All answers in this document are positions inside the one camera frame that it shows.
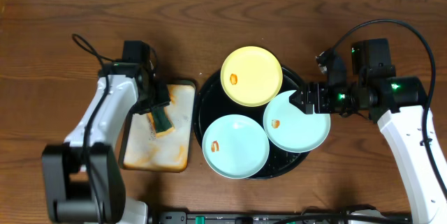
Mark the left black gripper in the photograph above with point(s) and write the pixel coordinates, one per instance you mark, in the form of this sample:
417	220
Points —
159	95

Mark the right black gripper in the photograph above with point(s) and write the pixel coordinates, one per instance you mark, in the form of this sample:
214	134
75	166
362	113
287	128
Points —
310	98

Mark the light blue plate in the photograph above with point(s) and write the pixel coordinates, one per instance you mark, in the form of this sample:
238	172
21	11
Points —
292	130
235	146

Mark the green yellow sponge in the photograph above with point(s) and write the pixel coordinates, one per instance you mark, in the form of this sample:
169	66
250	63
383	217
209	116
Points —
160	121

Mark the yellow plate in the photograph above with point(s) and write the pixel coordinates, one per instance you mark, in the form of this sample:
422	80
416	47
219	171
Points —
251	76

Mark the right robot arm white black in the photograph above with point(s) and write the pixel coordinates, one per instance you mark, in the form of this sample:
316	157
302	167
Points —
395	105

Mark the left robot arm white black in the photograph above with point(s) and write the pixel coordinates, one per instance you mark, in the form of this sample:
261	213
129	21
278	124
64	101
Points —
83	183

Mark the rectangular soapy water tray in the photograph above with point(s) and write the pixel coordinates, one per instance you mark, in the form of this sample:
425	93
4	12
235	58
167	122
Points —
143	149

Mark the round black serving tray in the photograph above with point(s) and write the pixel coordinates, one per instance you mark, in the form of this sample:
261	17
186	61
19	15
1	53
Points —
212	103

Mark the light blue plate front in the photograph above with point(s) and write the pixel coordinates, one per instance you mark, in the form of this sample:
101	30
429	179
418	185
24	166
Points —
235	146

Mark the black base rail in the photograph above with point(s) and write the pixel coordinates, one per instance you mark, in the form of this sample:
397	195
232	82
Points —
173	217

